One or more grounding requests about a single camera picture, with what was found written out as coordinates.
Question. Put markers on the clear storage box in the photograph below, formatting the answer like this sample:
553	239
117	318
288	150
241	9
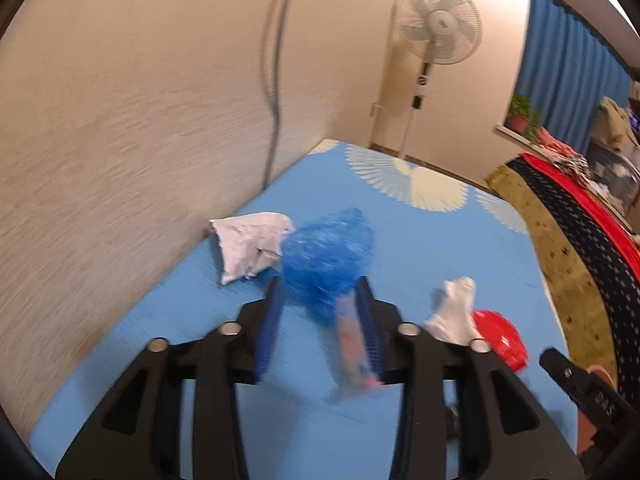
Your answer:
617	175

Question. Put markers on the potted green plant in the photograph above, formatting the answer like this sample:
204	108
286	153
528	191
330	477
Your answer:
521	112

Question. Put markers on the dark star blanket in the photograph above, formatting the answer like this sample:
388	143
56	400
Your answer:
575	230

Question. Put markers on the blue plastic bag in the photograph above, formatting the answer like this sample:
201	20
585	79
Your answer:
325	255

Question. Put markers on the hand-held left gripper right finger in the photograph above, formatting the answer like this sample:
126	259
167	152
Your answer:
372	340

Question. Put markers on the white standing fan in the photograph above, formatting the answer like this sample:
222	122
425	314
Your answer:
435	25

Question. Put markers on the red plastic bag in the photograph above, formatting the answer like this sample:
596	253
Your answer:
502	340

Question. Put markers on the yellow star bed sheet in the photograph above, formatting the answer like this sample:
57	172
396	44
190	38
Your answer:
545	240

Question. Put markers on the blue patterned table cover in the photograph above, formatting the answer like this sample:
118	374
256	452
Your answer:
425	240

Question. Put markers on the red blanket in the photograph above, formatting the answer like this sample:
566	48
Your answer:
590	210

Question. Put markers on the person's right hand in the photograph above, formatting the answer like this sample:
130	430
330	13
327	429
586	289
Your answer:
587	430

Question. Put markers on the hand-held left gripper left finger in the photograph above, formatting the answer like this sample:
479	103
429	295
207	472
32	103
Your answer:
270	330

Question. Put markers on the white window sill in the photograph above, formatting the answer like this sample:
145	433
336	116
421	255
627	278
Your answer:
512	134

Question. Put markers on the striped cloth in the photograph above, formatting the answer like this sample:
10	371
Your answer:
572	166

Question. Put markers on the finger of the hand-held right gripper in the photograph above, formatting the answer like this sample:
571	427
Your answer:
557	362

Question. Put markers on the blue curtain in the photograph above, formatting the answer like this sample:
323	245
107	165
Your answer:
565	60

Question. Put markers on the clear printed plastic wrapper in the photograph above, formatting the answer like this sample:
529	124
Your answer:
352	355

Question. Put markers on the beige coat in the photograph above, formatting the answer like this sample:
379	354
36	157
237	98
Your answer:
614	120

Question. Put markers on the pink cloth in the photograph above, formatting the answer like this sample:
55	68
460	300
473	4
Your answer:
552	142

